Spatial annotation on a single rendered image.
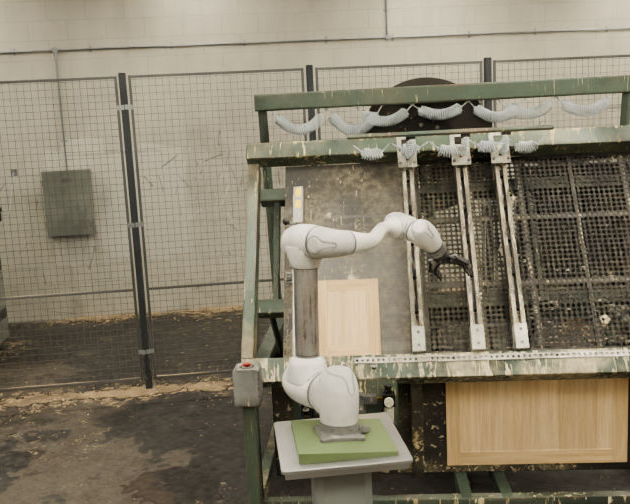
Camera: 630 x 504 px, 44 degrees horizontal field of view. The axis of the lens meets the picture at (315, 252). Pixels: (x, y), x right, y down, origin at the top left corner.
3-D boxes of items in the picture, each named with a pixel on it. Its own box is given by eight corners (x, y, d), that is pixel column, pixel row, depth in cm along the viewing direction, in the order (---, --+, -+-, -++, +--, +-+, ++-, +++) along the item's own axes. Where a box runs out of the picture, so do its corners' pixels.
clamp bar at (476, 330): (467, 353, 374) (472, 338, 352) (447, 145, 424) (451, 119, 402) (488, 353, 373) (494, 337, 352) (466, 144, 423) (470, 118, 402)
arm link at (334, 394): (336, 430, 302) (337, 375, 299) (307, 418, 316) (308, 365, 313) (367, 421, 312) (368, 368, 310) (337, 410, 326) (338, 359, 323)
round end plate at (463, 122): (361, 216, 466) (355, 80, 453) (361, 215, 472) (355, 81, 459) (495, 210, 461) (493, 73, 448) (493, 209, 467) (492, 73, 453)
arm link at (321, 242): (356, 227, 306) (333, 225, 316) (321, 229, 295) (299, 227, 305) (355, 260, 308) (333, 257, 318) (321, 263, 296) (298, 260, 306)
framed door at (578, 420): (447, 463, 401) (447, 465, 398) (444, 361, 392) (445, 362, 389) (625, 460, 394) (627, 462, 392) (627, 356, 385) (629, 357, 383)
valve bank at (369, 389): (292, 439, 361) (289, 390, 357) (294, 427, 375) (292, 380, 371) (400, 437, 357) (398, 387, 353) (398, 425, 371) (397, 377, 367)
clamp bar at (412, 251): (408, 355, 376) (410, 340, 354) (396, 147, 426) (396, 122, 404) (429, 355, 375) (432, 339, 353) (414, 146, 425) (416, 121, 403)
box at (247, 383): (234, 408, 354) (231, 371, 351) (238, 399, 366) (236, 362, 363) (260, 408, 353) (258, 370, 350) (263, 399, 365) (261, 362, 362)
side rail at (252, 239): (244, 364, 387) (241, 358, 377) (250, 174, 433) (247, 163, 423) (256, 364, 386) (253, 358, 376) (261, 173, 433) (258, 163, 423)
